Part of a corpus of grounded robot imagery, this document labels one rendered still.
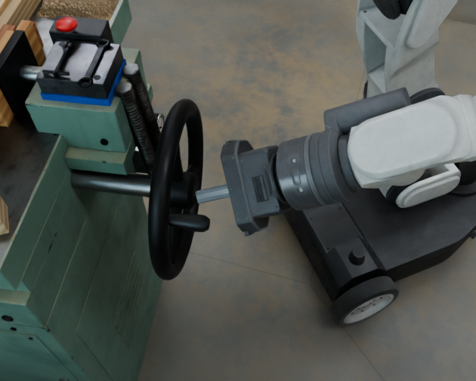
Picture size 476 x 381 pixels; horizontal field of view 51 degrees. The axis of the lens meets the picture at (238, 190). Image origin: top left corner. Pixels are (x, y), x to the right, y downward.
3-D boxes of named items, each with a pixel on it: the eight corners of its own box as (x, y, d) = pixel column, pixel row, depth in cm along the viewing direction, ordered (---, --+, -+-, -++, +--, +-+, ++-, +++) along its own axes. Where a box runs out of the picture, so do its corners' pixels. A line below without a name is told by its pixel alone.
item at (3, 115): (8, 127, 76) (-12, 90, 70) (-2, 125, 76) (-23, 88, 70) (46, 58, 85) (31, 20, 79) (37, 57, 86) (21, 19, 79)
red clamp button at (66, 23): (74, 35, 71) (72, 29, 70) (54, 32, 71) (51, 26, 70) (81, 22, 73) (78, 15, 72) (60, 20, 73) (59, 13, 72)
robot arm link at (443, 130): (375, 190, 60) (496, 158, 54) (353, 185, 53) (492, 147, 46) (362, 139, 61) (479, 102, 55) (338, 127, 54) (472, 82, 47)
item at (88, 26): (110, 106, 70) (101, 76, 66) (35, 99, 71) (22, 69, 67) (134, 47, 78) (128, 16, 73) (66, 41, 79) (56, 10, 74)
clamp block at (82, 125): (126, 156, 77) (114, 114, 70) (41, 147, 78) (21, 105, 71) (149, 89, 85) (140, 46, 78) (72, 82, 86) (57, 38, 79)
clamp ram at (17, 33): (59, 119, 77) (40, 74, 69) (13, 114, 77) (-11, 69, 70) (78, 79, 82) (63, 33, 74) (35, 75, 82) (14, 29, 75)
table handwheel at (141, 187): (214, 86, 88) (205, 233, 99) (105, 75, 90) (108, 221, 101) (177, 124, 62) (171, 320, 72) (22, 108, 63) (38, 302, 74)
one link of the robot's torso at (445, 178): (415, 149, 163) (428, 121, 152) (452, 195, 152) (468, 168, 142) (360, 168, 159) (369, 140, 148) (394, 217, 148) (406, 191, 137)
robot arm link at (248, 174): (264, 227, 71) (345, 212, 65) (233, 242, 62) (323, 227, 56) (244, 140, 70) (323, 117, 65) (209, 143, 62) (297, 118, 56)
